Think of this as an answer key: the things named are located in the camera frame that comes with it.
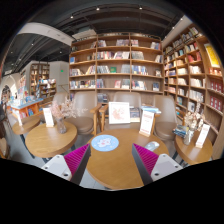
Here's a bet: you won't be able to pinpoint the distant wooden bookshelf unit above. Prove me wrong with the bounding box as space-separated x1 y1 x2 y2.
19 62 58 101

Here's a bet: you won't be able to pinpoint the wide wooden bookshelf unit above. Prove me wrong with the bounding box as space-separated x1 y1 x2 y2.
68 32 165 103

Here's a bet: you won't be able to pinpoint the teal book stack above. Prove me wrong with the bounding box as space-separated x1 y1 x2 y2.
139 104 162 115

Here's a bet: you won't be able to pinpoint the ceiling spot lights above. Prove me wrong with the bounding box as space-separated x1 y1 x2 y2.
68 4 144 19

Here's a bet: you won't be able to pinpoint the beige armchair with wooden arms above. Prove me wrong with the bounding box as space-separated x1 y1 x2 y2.
99 91 143 132
152 94 179 142
64 90 103 136

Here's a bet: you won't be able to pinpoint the orange book display table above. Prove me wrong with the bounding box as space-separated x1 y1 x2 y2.
6 96 44 121

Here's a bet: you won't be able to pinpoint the dark upright book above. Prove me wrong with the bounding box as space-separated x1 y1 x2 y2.
129 107 142 123

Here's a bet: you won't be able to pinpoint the small white table sign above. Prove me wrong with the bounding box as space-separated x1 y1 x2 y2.
42 107 55 129
194 123 212 149

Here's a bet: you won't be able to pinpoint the stack of books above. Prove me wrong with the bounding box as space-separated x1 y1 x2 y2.
172 124 190 139

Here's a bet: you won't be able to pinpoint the white sign on wooden base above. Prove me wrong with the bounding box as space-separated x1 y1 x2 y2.
138 110 156 138

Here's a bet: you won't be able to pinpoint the glass vase with dried flowers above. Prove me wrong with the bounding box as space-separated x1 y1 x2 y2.
183 101 207 147
49 98 88 135

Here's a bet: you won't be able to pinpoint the round blue mouse pad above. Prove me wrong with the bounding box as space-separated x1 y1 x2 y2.
90 134 120 153

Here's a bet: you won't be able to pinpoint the angled wooden bookshelf unit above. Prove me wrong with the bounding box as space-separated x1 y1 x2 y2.
162 23 224 161

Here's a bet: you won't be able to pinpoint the round wooden side table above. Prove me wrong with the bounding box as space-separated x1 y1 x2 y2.
11 114 42 136
173 131 214 167
24 120 79 160

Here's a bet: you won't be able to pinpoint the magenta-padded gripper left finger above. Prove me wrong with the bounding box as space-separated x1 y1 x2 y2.
40 143 92 186

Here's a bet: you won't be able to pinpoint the white framed picture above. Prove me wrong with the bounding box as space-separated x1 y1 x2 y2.
108 101 132 126

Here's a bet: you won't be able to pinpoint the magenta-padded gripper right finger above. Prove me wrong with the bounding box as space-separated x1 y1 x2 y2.
131 143 184 186

